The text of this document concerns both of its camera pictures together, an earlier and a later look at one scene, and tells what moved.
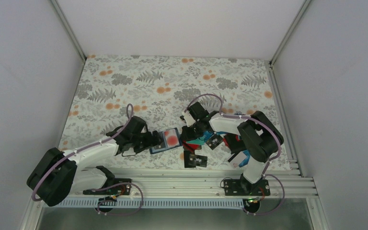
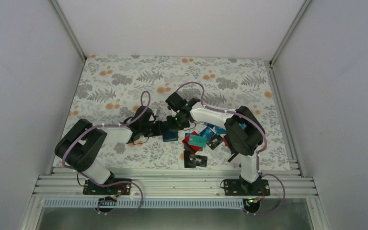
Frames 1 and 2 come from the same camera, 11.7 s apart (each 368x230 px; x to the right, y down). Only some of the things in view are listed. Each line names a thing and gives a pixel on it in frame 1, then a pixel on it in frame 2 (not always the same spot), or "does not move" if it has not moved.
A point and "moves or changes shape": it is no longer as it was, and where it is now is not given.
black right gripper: [188, 136] → [171, 125]
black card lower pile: [192, 160] does not move
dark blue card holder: [171, 140] moves or changes shape
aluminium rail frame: [209, 183] does not move
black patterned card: [214, 141] does not move
